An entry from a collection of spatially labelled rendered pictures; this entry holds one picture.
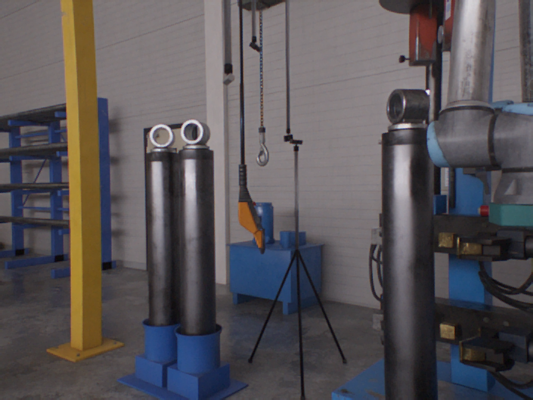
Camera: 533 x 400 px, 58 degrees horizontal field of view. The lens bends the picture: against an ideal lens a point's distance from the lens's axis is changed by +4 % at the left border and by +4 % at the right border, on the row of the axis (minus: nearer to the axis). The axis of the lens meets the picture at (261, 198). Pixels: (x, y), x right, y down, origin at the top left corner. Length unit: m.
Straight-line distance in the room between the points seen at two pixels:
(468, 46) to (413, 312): 1.07
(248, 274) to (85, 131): 2.15
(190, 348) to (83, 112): 1.97
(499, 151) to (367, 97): 3.53
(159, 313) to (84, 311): 0.93
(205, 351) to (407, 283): 1.36
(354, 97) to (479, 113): 3.54
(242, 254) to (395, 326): 2.97
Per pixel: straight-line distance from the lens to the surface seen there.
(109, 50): 8.21
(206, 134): 2.88
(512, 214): 1.44
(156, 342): 3.18
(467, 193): 2.86
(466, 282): 2.92
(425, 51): 2.72
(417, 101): 2.12
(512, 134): 1.47
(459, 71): 1.60
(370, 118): 4.90
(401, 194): 2.04
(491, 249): 2.37
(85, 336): 3.99
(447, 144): 1.51
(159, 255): 3.07
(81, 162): 3.82
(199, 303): 2.88
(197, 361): 2.96
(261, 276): 4.77
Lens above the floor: 1.24
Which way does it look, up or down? 2 degrees down
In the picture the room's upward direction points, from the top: 1 degrees counter-clockwise
